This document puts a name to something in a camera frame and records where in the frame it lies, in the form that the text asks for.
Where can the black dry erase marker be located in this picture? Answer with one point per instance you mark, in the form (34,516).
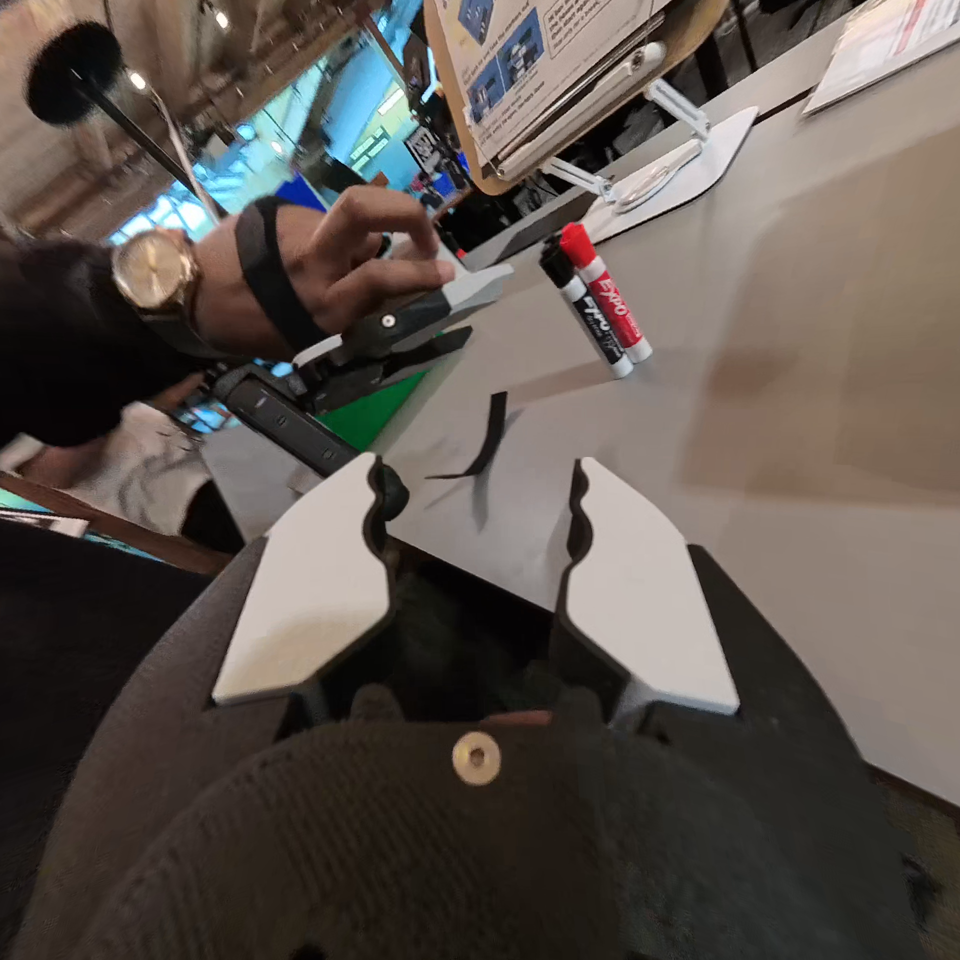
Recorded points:
(592,315)

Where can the printed instruction sheet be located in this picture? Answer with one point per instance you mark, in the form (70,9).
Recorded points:
(525,45)

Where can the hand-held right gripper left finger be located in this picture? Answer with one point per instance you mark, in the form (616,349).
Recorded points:
(315,585)

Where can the person's left hand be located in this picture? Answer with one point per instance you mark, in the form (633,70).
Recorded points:
(337,262)

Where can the green plastic bin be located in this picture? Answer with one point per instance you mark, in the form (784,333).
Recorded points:
(367,420)

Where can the metal band wristwatch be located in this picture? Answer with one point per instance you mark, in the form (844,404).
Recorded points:
(154,270)

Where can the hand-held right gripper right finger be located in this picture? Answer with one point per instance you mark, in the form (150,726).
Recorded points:
(645,600)

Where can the red dry erase marker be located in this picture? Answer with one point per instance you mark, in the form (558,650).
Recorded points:
(615,300)

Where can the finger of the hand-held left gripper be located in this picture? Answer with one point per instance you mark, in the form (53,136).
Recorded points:
(420,356)
(476,289)

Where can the laminated instruction sheet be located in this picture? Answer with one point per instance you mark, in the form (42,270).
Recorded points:
(885,45)

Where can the black round pole fixture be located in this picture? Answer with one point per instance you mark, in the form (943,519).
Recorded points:
(75,71)

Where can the wooden clipboard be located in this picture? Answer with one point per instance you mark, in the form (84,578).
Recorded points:
(697,37)

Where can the black desk pad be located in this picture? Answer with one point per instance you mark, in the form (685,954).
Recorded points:
(525,240)

